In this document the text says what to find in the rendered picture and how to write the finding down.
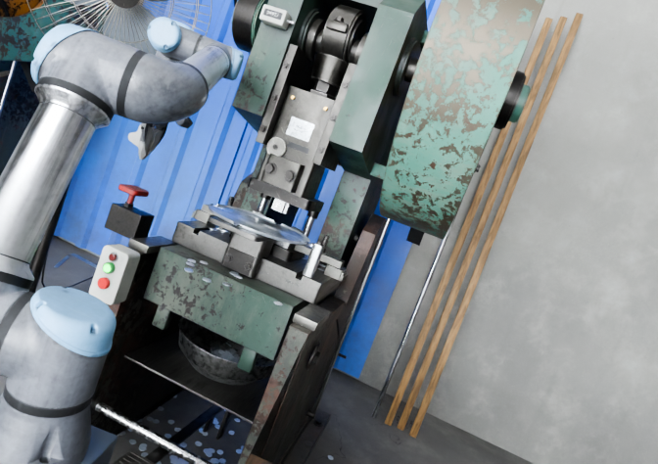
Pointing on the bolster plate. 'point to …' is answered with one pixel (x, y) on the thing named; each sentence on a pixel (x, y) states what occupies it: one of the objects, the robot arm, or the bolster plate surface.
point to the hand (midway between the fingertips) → (145, 156)
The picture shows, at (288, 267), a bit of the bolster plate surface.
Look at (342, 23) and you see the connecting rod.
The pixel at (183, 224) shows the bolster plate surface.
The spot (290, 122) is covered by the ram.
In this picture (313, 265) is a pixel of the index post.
